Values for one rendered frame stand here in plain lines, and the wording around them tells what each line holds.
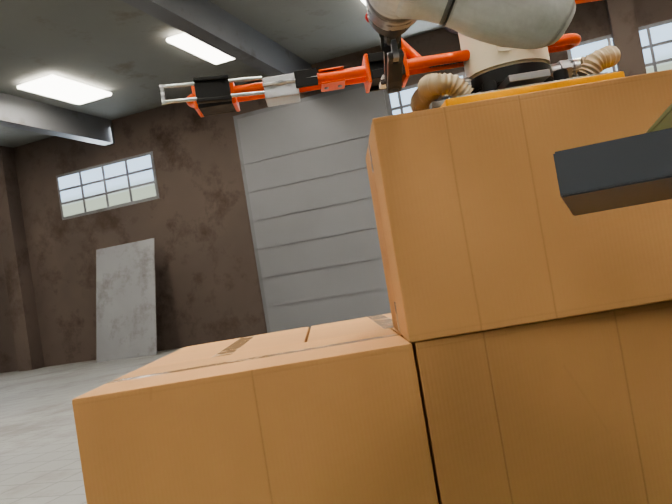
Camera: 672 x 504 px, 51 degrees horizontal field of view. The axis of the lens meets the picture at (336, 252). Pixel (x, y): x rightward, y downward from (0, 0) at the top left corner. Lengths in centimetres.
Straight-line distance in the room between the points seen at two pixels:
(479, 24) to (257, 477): 81
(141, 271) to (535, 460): 1058
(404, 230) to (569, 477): 51
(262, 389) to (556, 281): 54
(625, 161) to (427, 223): 65
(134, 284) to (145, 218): 118
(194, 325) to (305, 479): 1047
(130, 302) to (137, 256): 75
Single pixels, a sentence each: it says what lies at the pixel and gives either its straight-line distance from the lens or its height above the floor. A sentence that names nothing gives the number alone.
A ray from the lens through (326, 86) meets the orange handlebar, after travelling 147.
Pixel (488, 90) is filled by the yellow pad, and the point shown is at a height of 98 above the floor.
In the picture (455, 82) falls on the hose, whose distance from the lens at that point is 138.
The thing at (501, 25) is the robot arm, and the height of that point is 97.
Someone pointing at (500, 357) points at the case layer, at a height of 49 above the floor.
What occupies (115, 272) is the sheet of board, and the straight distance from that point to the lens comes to 1196.
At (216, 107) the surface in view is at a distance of 146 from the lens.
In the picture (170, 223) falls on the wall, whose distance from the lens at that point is 1185.
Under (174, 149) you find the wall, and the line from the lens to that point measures 1189.
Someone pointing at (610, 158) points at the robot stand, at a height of 73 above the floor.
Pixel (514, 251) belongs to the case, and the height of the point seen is 67.
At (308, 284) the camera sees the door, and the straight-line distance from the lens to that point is 1068.
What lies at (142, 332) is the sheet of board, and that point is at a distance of 1146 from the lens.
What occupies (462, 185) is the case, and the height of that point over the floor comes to 80.
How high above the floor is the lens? 67
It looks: 2 degrees up
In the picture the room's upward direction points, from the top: 9 degrees counter-clockwise
